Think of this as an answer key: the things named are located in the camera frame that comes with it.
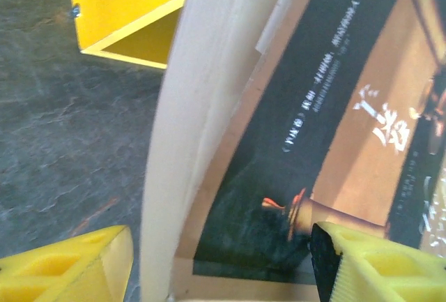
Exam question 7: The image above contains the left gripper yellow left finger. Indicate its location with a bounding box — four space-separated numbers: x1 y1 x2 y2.
0 225 134 302

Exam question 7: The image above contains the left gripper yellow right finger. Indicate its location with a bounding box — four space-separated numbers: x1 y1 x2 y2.
309 220 446 302

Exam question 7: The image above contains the beige scroll cover book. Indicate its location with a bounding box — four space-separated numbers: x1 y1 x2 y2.
141 0 446 302

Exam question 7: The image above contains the yellow pink blue bookshelf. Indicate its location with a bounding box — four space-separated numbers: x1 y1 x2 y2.
66 0 196 70

